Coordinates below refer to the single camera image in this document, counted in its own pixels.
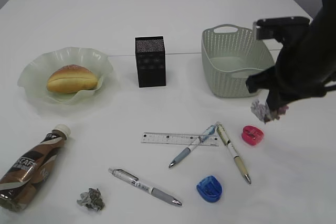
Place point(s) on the clear plastic ruler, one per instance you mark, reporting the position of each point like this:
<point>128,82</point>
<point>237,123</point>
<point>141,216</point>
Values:
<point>179,139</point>

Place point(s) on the grey white ballpoint pen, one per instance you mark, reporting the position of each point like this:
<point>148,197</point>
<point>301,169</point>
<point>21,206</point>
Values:
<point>137,183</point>

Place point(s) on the grey-green woven plastic basket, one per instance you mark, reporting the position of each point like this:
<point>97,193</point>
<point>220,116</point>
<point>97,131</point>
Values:
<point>230,54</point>

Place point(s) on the brown coffee drink bottle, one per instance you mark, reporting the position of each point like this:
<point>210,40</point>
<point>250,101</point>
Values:
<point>29,173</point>

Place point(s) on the golden bread roll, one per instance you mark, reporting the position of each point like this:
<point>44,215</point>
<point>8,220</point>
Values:
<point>71,79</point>

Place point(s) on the grey-green paper ball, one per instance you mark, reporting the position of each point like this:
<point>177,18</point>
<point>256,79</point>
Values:
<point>91,199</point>

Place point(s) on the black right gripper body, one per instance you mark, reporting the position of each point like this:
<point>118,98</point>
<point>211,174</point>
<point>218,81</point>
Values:
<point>289,82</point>

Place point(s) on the red pencil sharpener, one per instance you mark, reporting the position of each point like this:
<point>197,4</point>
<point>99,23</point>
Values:
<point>252,135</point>

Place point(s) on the black mesh pen holder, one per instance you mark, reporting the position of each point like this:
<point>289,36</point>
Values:
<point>150,61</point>

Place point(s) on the pale green wavy plate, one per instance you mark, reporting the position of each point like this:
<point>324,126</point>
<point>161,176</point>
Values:
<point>35,75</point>

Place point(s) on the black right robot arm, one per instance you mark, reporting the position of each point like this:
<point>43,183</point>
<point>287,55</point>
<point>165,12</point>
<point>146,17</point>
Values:
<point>317,41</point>

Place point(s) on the paper with pink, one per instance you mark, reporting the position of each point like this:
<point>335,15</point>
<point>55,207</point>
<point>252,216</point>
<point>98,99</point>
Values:
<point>265,114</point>

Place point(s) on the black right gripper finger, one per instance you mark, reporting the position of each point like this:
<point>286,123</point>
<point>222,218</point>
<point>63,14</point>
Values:
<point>275,100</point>

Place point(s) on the blue pencil sharpener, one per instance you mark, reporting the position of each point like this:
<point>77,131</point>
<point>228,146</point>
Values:
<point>210,189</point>

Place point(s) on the beige white ballpoint pen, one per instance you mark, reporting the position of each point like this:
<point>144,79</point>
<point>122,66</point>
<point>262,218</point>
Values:
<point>222,133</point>

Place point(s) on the blue grey ballpoint pen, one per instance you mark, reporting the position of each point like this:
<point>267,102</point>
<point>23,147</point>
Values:
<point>193,146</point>

